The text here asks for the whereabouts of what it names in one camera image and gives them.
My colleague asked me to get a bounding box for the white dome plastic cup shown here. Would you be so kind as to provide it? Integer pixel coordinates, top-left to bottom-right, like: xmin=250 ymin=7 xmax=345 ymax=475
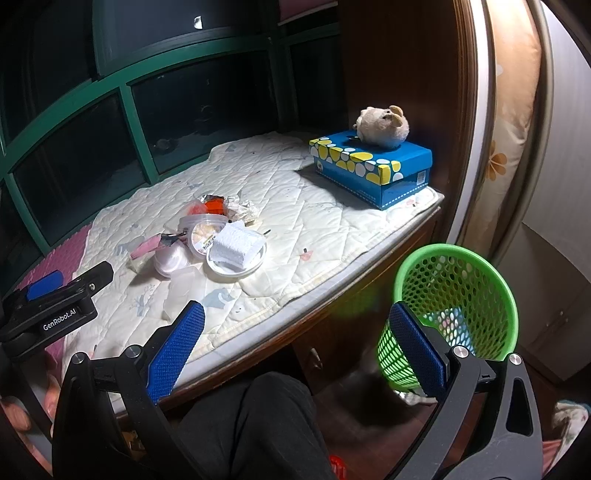
xmin=152 ymin=241 xmax=190 ymax=278

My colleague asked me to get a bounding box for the white round plastic lid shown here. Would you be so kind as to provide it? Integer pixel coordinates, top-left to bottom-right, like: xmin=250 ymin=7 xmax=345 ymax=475
xmin=206 ymin=223 xmax=266 ymax=277

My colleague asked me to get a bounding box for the round labelled plastic container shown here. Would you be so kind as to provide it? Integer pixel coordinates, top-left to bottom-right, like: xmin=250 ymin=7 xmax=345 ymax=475
xmin=178 ymin=214 xmax=228 ymax=259

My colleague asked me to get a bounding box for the white tissue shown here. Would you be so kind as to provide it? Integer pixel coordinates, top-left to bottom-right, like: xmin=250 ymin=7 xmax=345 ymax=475
xmin=208 ymin=222 xmax=266 ymax=271

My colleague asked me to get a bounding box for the orange snack wrapper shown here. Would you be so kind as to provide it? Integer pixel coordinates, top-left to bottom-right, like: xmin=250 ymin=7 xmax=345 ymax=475
xmin=198 ymin=194 xmax=225 ymax=215

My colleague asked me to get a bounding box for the clear rectangular plastic tray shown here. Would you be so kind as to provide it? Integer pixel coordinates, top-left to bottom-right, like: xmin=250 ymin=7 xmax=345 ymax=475
xmin=163 ymin=267 xmax=207 ymax=321

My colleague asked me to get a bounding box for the green mesh trash basket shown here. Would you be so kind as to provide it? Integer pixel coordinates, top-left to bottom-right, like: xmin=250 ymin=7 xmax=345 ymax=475
xmin=394 ymin=243 xmax=519 ymax=389

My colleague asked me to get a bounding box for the person's left hand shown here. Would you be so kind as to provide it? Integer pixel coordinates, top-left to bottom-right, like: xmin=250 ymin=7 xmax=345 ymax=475
xmin=1 ymin=374 xmax=61 ymax=476

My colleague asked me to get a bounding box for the pink paper strip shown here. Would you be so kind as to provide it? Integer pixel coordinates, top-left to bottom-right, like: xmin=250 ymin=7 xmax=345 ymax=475
xmin=130 ymin=234 xmax=161 ymax=260

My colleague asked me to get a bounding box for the person's black trouser leg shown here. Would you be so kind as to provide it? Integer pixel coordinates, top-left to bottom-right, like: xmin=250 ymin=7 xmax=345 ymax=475
xmin=177 ymin=372 xmax=335 ymax=479

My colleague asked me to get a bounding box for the red object on floor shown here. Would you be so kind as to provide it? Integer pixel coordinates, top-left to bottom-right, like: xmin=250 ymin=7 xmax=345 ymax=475
xmin=329 ymin=455 xmax=348 ymax=480

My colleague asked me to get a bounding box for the crumpled white wrapper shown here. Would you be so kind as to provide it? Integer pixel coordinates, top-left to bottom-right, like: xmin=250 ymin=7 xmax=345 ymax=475
xmin=223 ymin=195 xmax=260 ymax=226

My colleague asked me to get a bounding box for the white quilted mattress pad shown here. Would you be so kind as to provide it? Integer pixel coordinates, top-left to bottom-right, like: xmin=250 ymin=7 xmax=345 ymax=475
xmin=63 ymin=134 xmax=442 ymax=382

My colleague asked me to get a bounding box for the blue yellow dotted shoe box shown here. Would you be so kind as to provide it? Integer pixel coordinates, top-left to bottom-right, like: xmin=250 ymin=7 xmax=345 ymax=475
xmin=308 ymin=131 xmax=433 ymax=210

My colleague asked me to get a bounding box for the beige plush toy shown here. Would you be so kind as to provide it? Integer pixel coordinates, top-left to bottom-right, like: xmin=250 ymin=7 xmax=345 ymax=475
xmin=353 ymin=105 xmax=410 ymax=150

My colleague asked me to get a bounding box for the floral beige curtain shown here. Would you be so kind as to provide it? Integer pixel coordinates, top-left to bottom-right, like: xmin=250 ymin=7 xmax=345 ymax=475
xmin=463 ymin=1 xmax=542 ymax=257

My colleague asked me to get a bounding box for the green window frame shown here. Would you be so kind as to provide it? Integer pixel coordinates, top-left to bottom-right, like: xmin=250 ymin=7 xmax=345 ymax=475
xmin=0 ymin=27 xmax=279 ymax=296

